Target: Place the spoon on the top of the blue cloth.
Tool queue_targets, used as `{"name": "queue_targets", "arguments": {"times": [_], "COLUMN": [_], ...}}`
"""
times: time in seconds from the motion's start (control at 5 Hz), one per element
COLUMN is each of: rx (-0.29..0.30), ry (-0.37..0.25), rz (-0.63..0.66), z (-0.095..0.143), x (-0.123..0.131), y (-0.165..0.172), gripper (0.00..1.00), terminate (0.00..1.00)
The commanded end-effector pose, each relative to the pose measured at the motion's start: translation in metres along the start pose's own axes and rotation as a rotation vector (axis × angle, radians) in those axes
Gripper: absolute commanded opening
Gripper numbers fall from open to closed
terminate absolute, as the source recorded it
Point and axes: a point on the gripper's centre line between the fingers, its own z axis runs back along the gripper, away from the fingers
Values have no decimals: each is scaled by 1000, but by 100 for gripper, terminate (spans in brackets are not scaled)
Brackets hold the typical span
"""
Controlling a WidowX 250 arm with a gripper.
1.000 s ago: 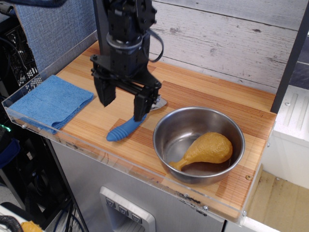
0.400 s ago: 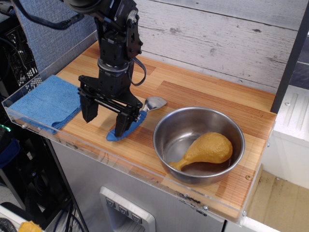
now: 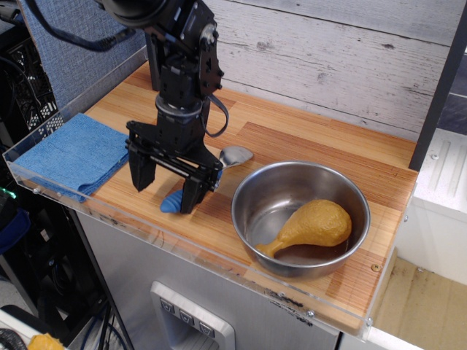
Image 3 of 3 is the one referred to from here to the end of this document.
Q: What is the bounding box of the dark grey post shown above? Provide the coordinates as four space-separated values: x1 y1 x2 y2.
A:
145 34 161 91
409 1 466 171

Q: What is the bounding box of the white toy sink unit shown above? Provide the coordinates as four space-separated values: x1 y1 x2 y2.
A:
395 129 466 284

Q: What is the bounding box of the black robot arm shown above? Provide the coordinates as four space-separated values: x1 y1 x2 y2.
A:
99 1 223 214

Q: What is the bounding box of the silver toy fridge cabinet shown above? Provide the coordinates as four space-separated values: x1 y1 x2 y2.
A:
77 214 341 349

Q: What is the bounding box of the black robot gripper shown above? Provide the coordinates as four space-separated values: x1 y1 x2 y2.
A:
126 98 223 214

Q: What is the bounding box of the toy chicken drumstick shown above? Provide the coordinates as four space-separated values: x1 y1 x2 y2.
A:
255 199 352 258

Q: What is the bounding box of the dark grey right post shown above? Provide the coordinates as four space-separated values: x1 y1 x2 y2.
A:
409 1 466 171

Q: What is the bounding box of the clear acrylic table guard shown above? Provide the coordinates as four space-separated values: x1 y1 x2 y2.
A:
5 102 417 338

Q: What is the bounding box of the yellow object bottom left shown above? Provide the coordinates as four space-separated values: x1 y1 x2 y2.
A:
27 333 65 350

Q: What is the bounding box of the blue folded cloth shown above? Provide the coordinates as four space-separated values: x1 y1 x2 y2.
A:
13 113 128 203

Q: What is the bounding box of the stainless steel bowl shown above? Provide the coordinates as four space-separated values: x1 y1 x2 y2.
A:
231 160 371 279

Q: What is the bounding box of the black plastic crate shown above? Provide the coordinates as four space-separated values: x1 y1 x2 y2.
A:
2 38 58 131

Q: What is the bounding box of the blue fabric partition panel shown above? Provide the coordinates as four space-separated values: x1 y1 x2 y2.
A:
18 1 146 109

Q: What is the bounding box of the dark grey left post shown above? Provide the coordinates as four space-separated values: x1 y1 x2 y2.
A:
145 34 161 91

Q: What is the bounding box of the blue handled metal spoon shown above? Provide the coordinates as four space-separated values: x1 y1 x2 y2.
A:
160 146 253 213

